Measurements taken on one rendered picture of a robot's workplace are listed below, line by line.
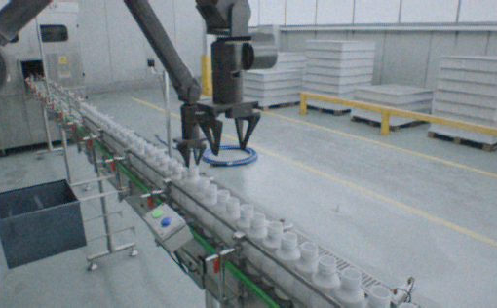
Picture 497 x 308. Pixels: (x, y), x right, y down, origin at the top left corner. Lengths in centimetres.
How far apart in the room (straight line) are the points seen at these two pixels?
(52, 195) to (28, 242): 34
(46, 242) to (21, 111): 431
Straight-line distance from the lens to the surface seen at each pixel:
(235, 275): 102
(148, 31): 104
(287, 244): 84
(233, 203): 100
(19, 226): 166
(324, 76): 777
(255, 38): 67
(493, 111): 615
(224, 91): 63
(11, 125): 592
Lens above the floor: 161
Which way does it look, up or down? 18 degrees down
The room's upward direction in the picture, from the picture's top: straight up
